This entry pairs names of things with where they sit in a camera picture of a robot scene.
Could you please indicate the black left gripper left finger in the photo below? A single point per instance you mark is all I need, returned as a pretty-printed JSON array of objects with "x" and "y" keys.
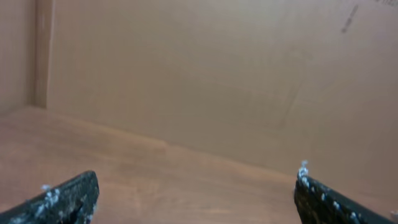
[{"x": 73, "y": 201}]

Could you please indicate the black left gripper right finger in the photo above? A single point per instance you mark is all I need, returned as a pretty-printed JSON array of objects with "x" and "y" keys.
[{"x": 318, "y": 204}]

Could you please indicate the brown cardboard back panel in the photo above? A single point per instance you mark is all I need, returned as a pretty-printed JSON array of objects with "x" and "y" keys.
[{"x": 267, "y": 83}]

